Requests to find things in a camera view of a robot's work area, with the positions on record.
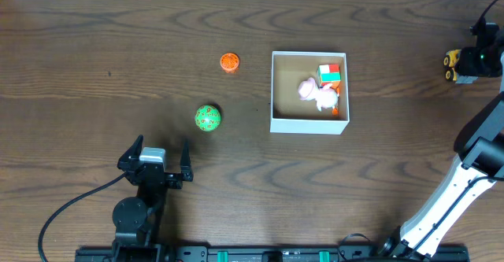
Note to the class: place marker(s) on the grey yellow toy truck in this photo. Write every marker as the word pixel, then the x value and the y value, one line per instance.
pixel 451 74

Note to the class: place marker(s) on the pink duck toy with hat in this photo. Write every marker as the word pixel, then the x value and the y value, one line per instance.
pixel 326 97

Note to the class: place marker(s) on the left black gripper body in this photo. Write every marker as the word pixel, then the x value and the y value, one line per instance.
pixel 156 173

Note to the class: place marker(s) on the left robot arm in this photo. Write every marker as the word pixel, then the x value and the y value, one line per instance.
pixel 137 219

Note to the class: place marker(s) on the green number ball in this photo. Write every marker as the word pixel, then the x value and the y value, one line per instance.
pixel 207 118

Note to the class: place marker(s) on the white cardboard box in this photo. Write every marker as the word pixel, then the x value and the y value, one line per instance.
pixel 290 114

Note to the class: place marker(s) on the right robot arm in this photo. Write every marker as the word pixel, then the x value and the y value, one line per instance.
pixel 477 165

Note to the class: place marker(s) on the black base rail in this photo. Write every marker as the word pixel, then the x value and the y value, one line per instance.
pixel 212 254

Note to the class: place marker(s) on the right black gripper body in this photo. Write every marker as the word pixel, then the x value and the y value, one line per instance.
pixel 486 63

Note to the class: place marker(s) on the orange round gear toy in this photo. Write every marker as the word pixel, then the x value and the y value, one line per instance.
pixel 229 62

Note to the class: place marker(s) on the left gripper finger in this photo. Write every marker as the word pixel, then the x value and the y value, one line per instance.
pixel 129 161
pixel 185 164

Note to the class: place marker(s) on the colourful puzzle cube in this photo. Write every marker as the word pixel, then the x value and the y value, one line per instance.
pixel 329 74

